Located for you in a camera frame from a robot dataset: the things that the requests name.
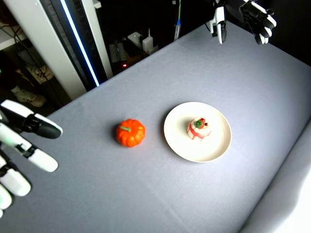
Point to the orange toy pumpkin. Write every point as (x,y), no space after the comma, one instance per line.
(131,136)

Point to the toy cake with strawberry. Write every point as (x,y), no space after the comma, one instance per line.
(198,132)

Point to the cream round plate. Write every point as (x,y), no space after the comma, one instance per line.
(179,136)

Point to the white sneaker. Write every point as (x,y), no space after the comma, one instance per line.
(29,98)
(40,72)

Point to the white shelf board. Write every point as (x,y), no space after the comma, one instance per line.
(7,38)

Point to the white column with blue light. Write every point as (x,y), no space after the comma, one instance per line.
(36,36)

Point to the black power adapter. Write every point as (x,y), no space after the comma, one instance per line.
(116,54)

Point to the grey table cloth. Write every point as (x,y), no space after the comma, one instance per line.
(145,194)

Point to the white plug adapter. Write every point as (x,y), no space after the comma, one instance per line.
(134,37)

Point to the white charger block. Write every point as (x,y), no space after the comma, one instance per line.
(147,43)

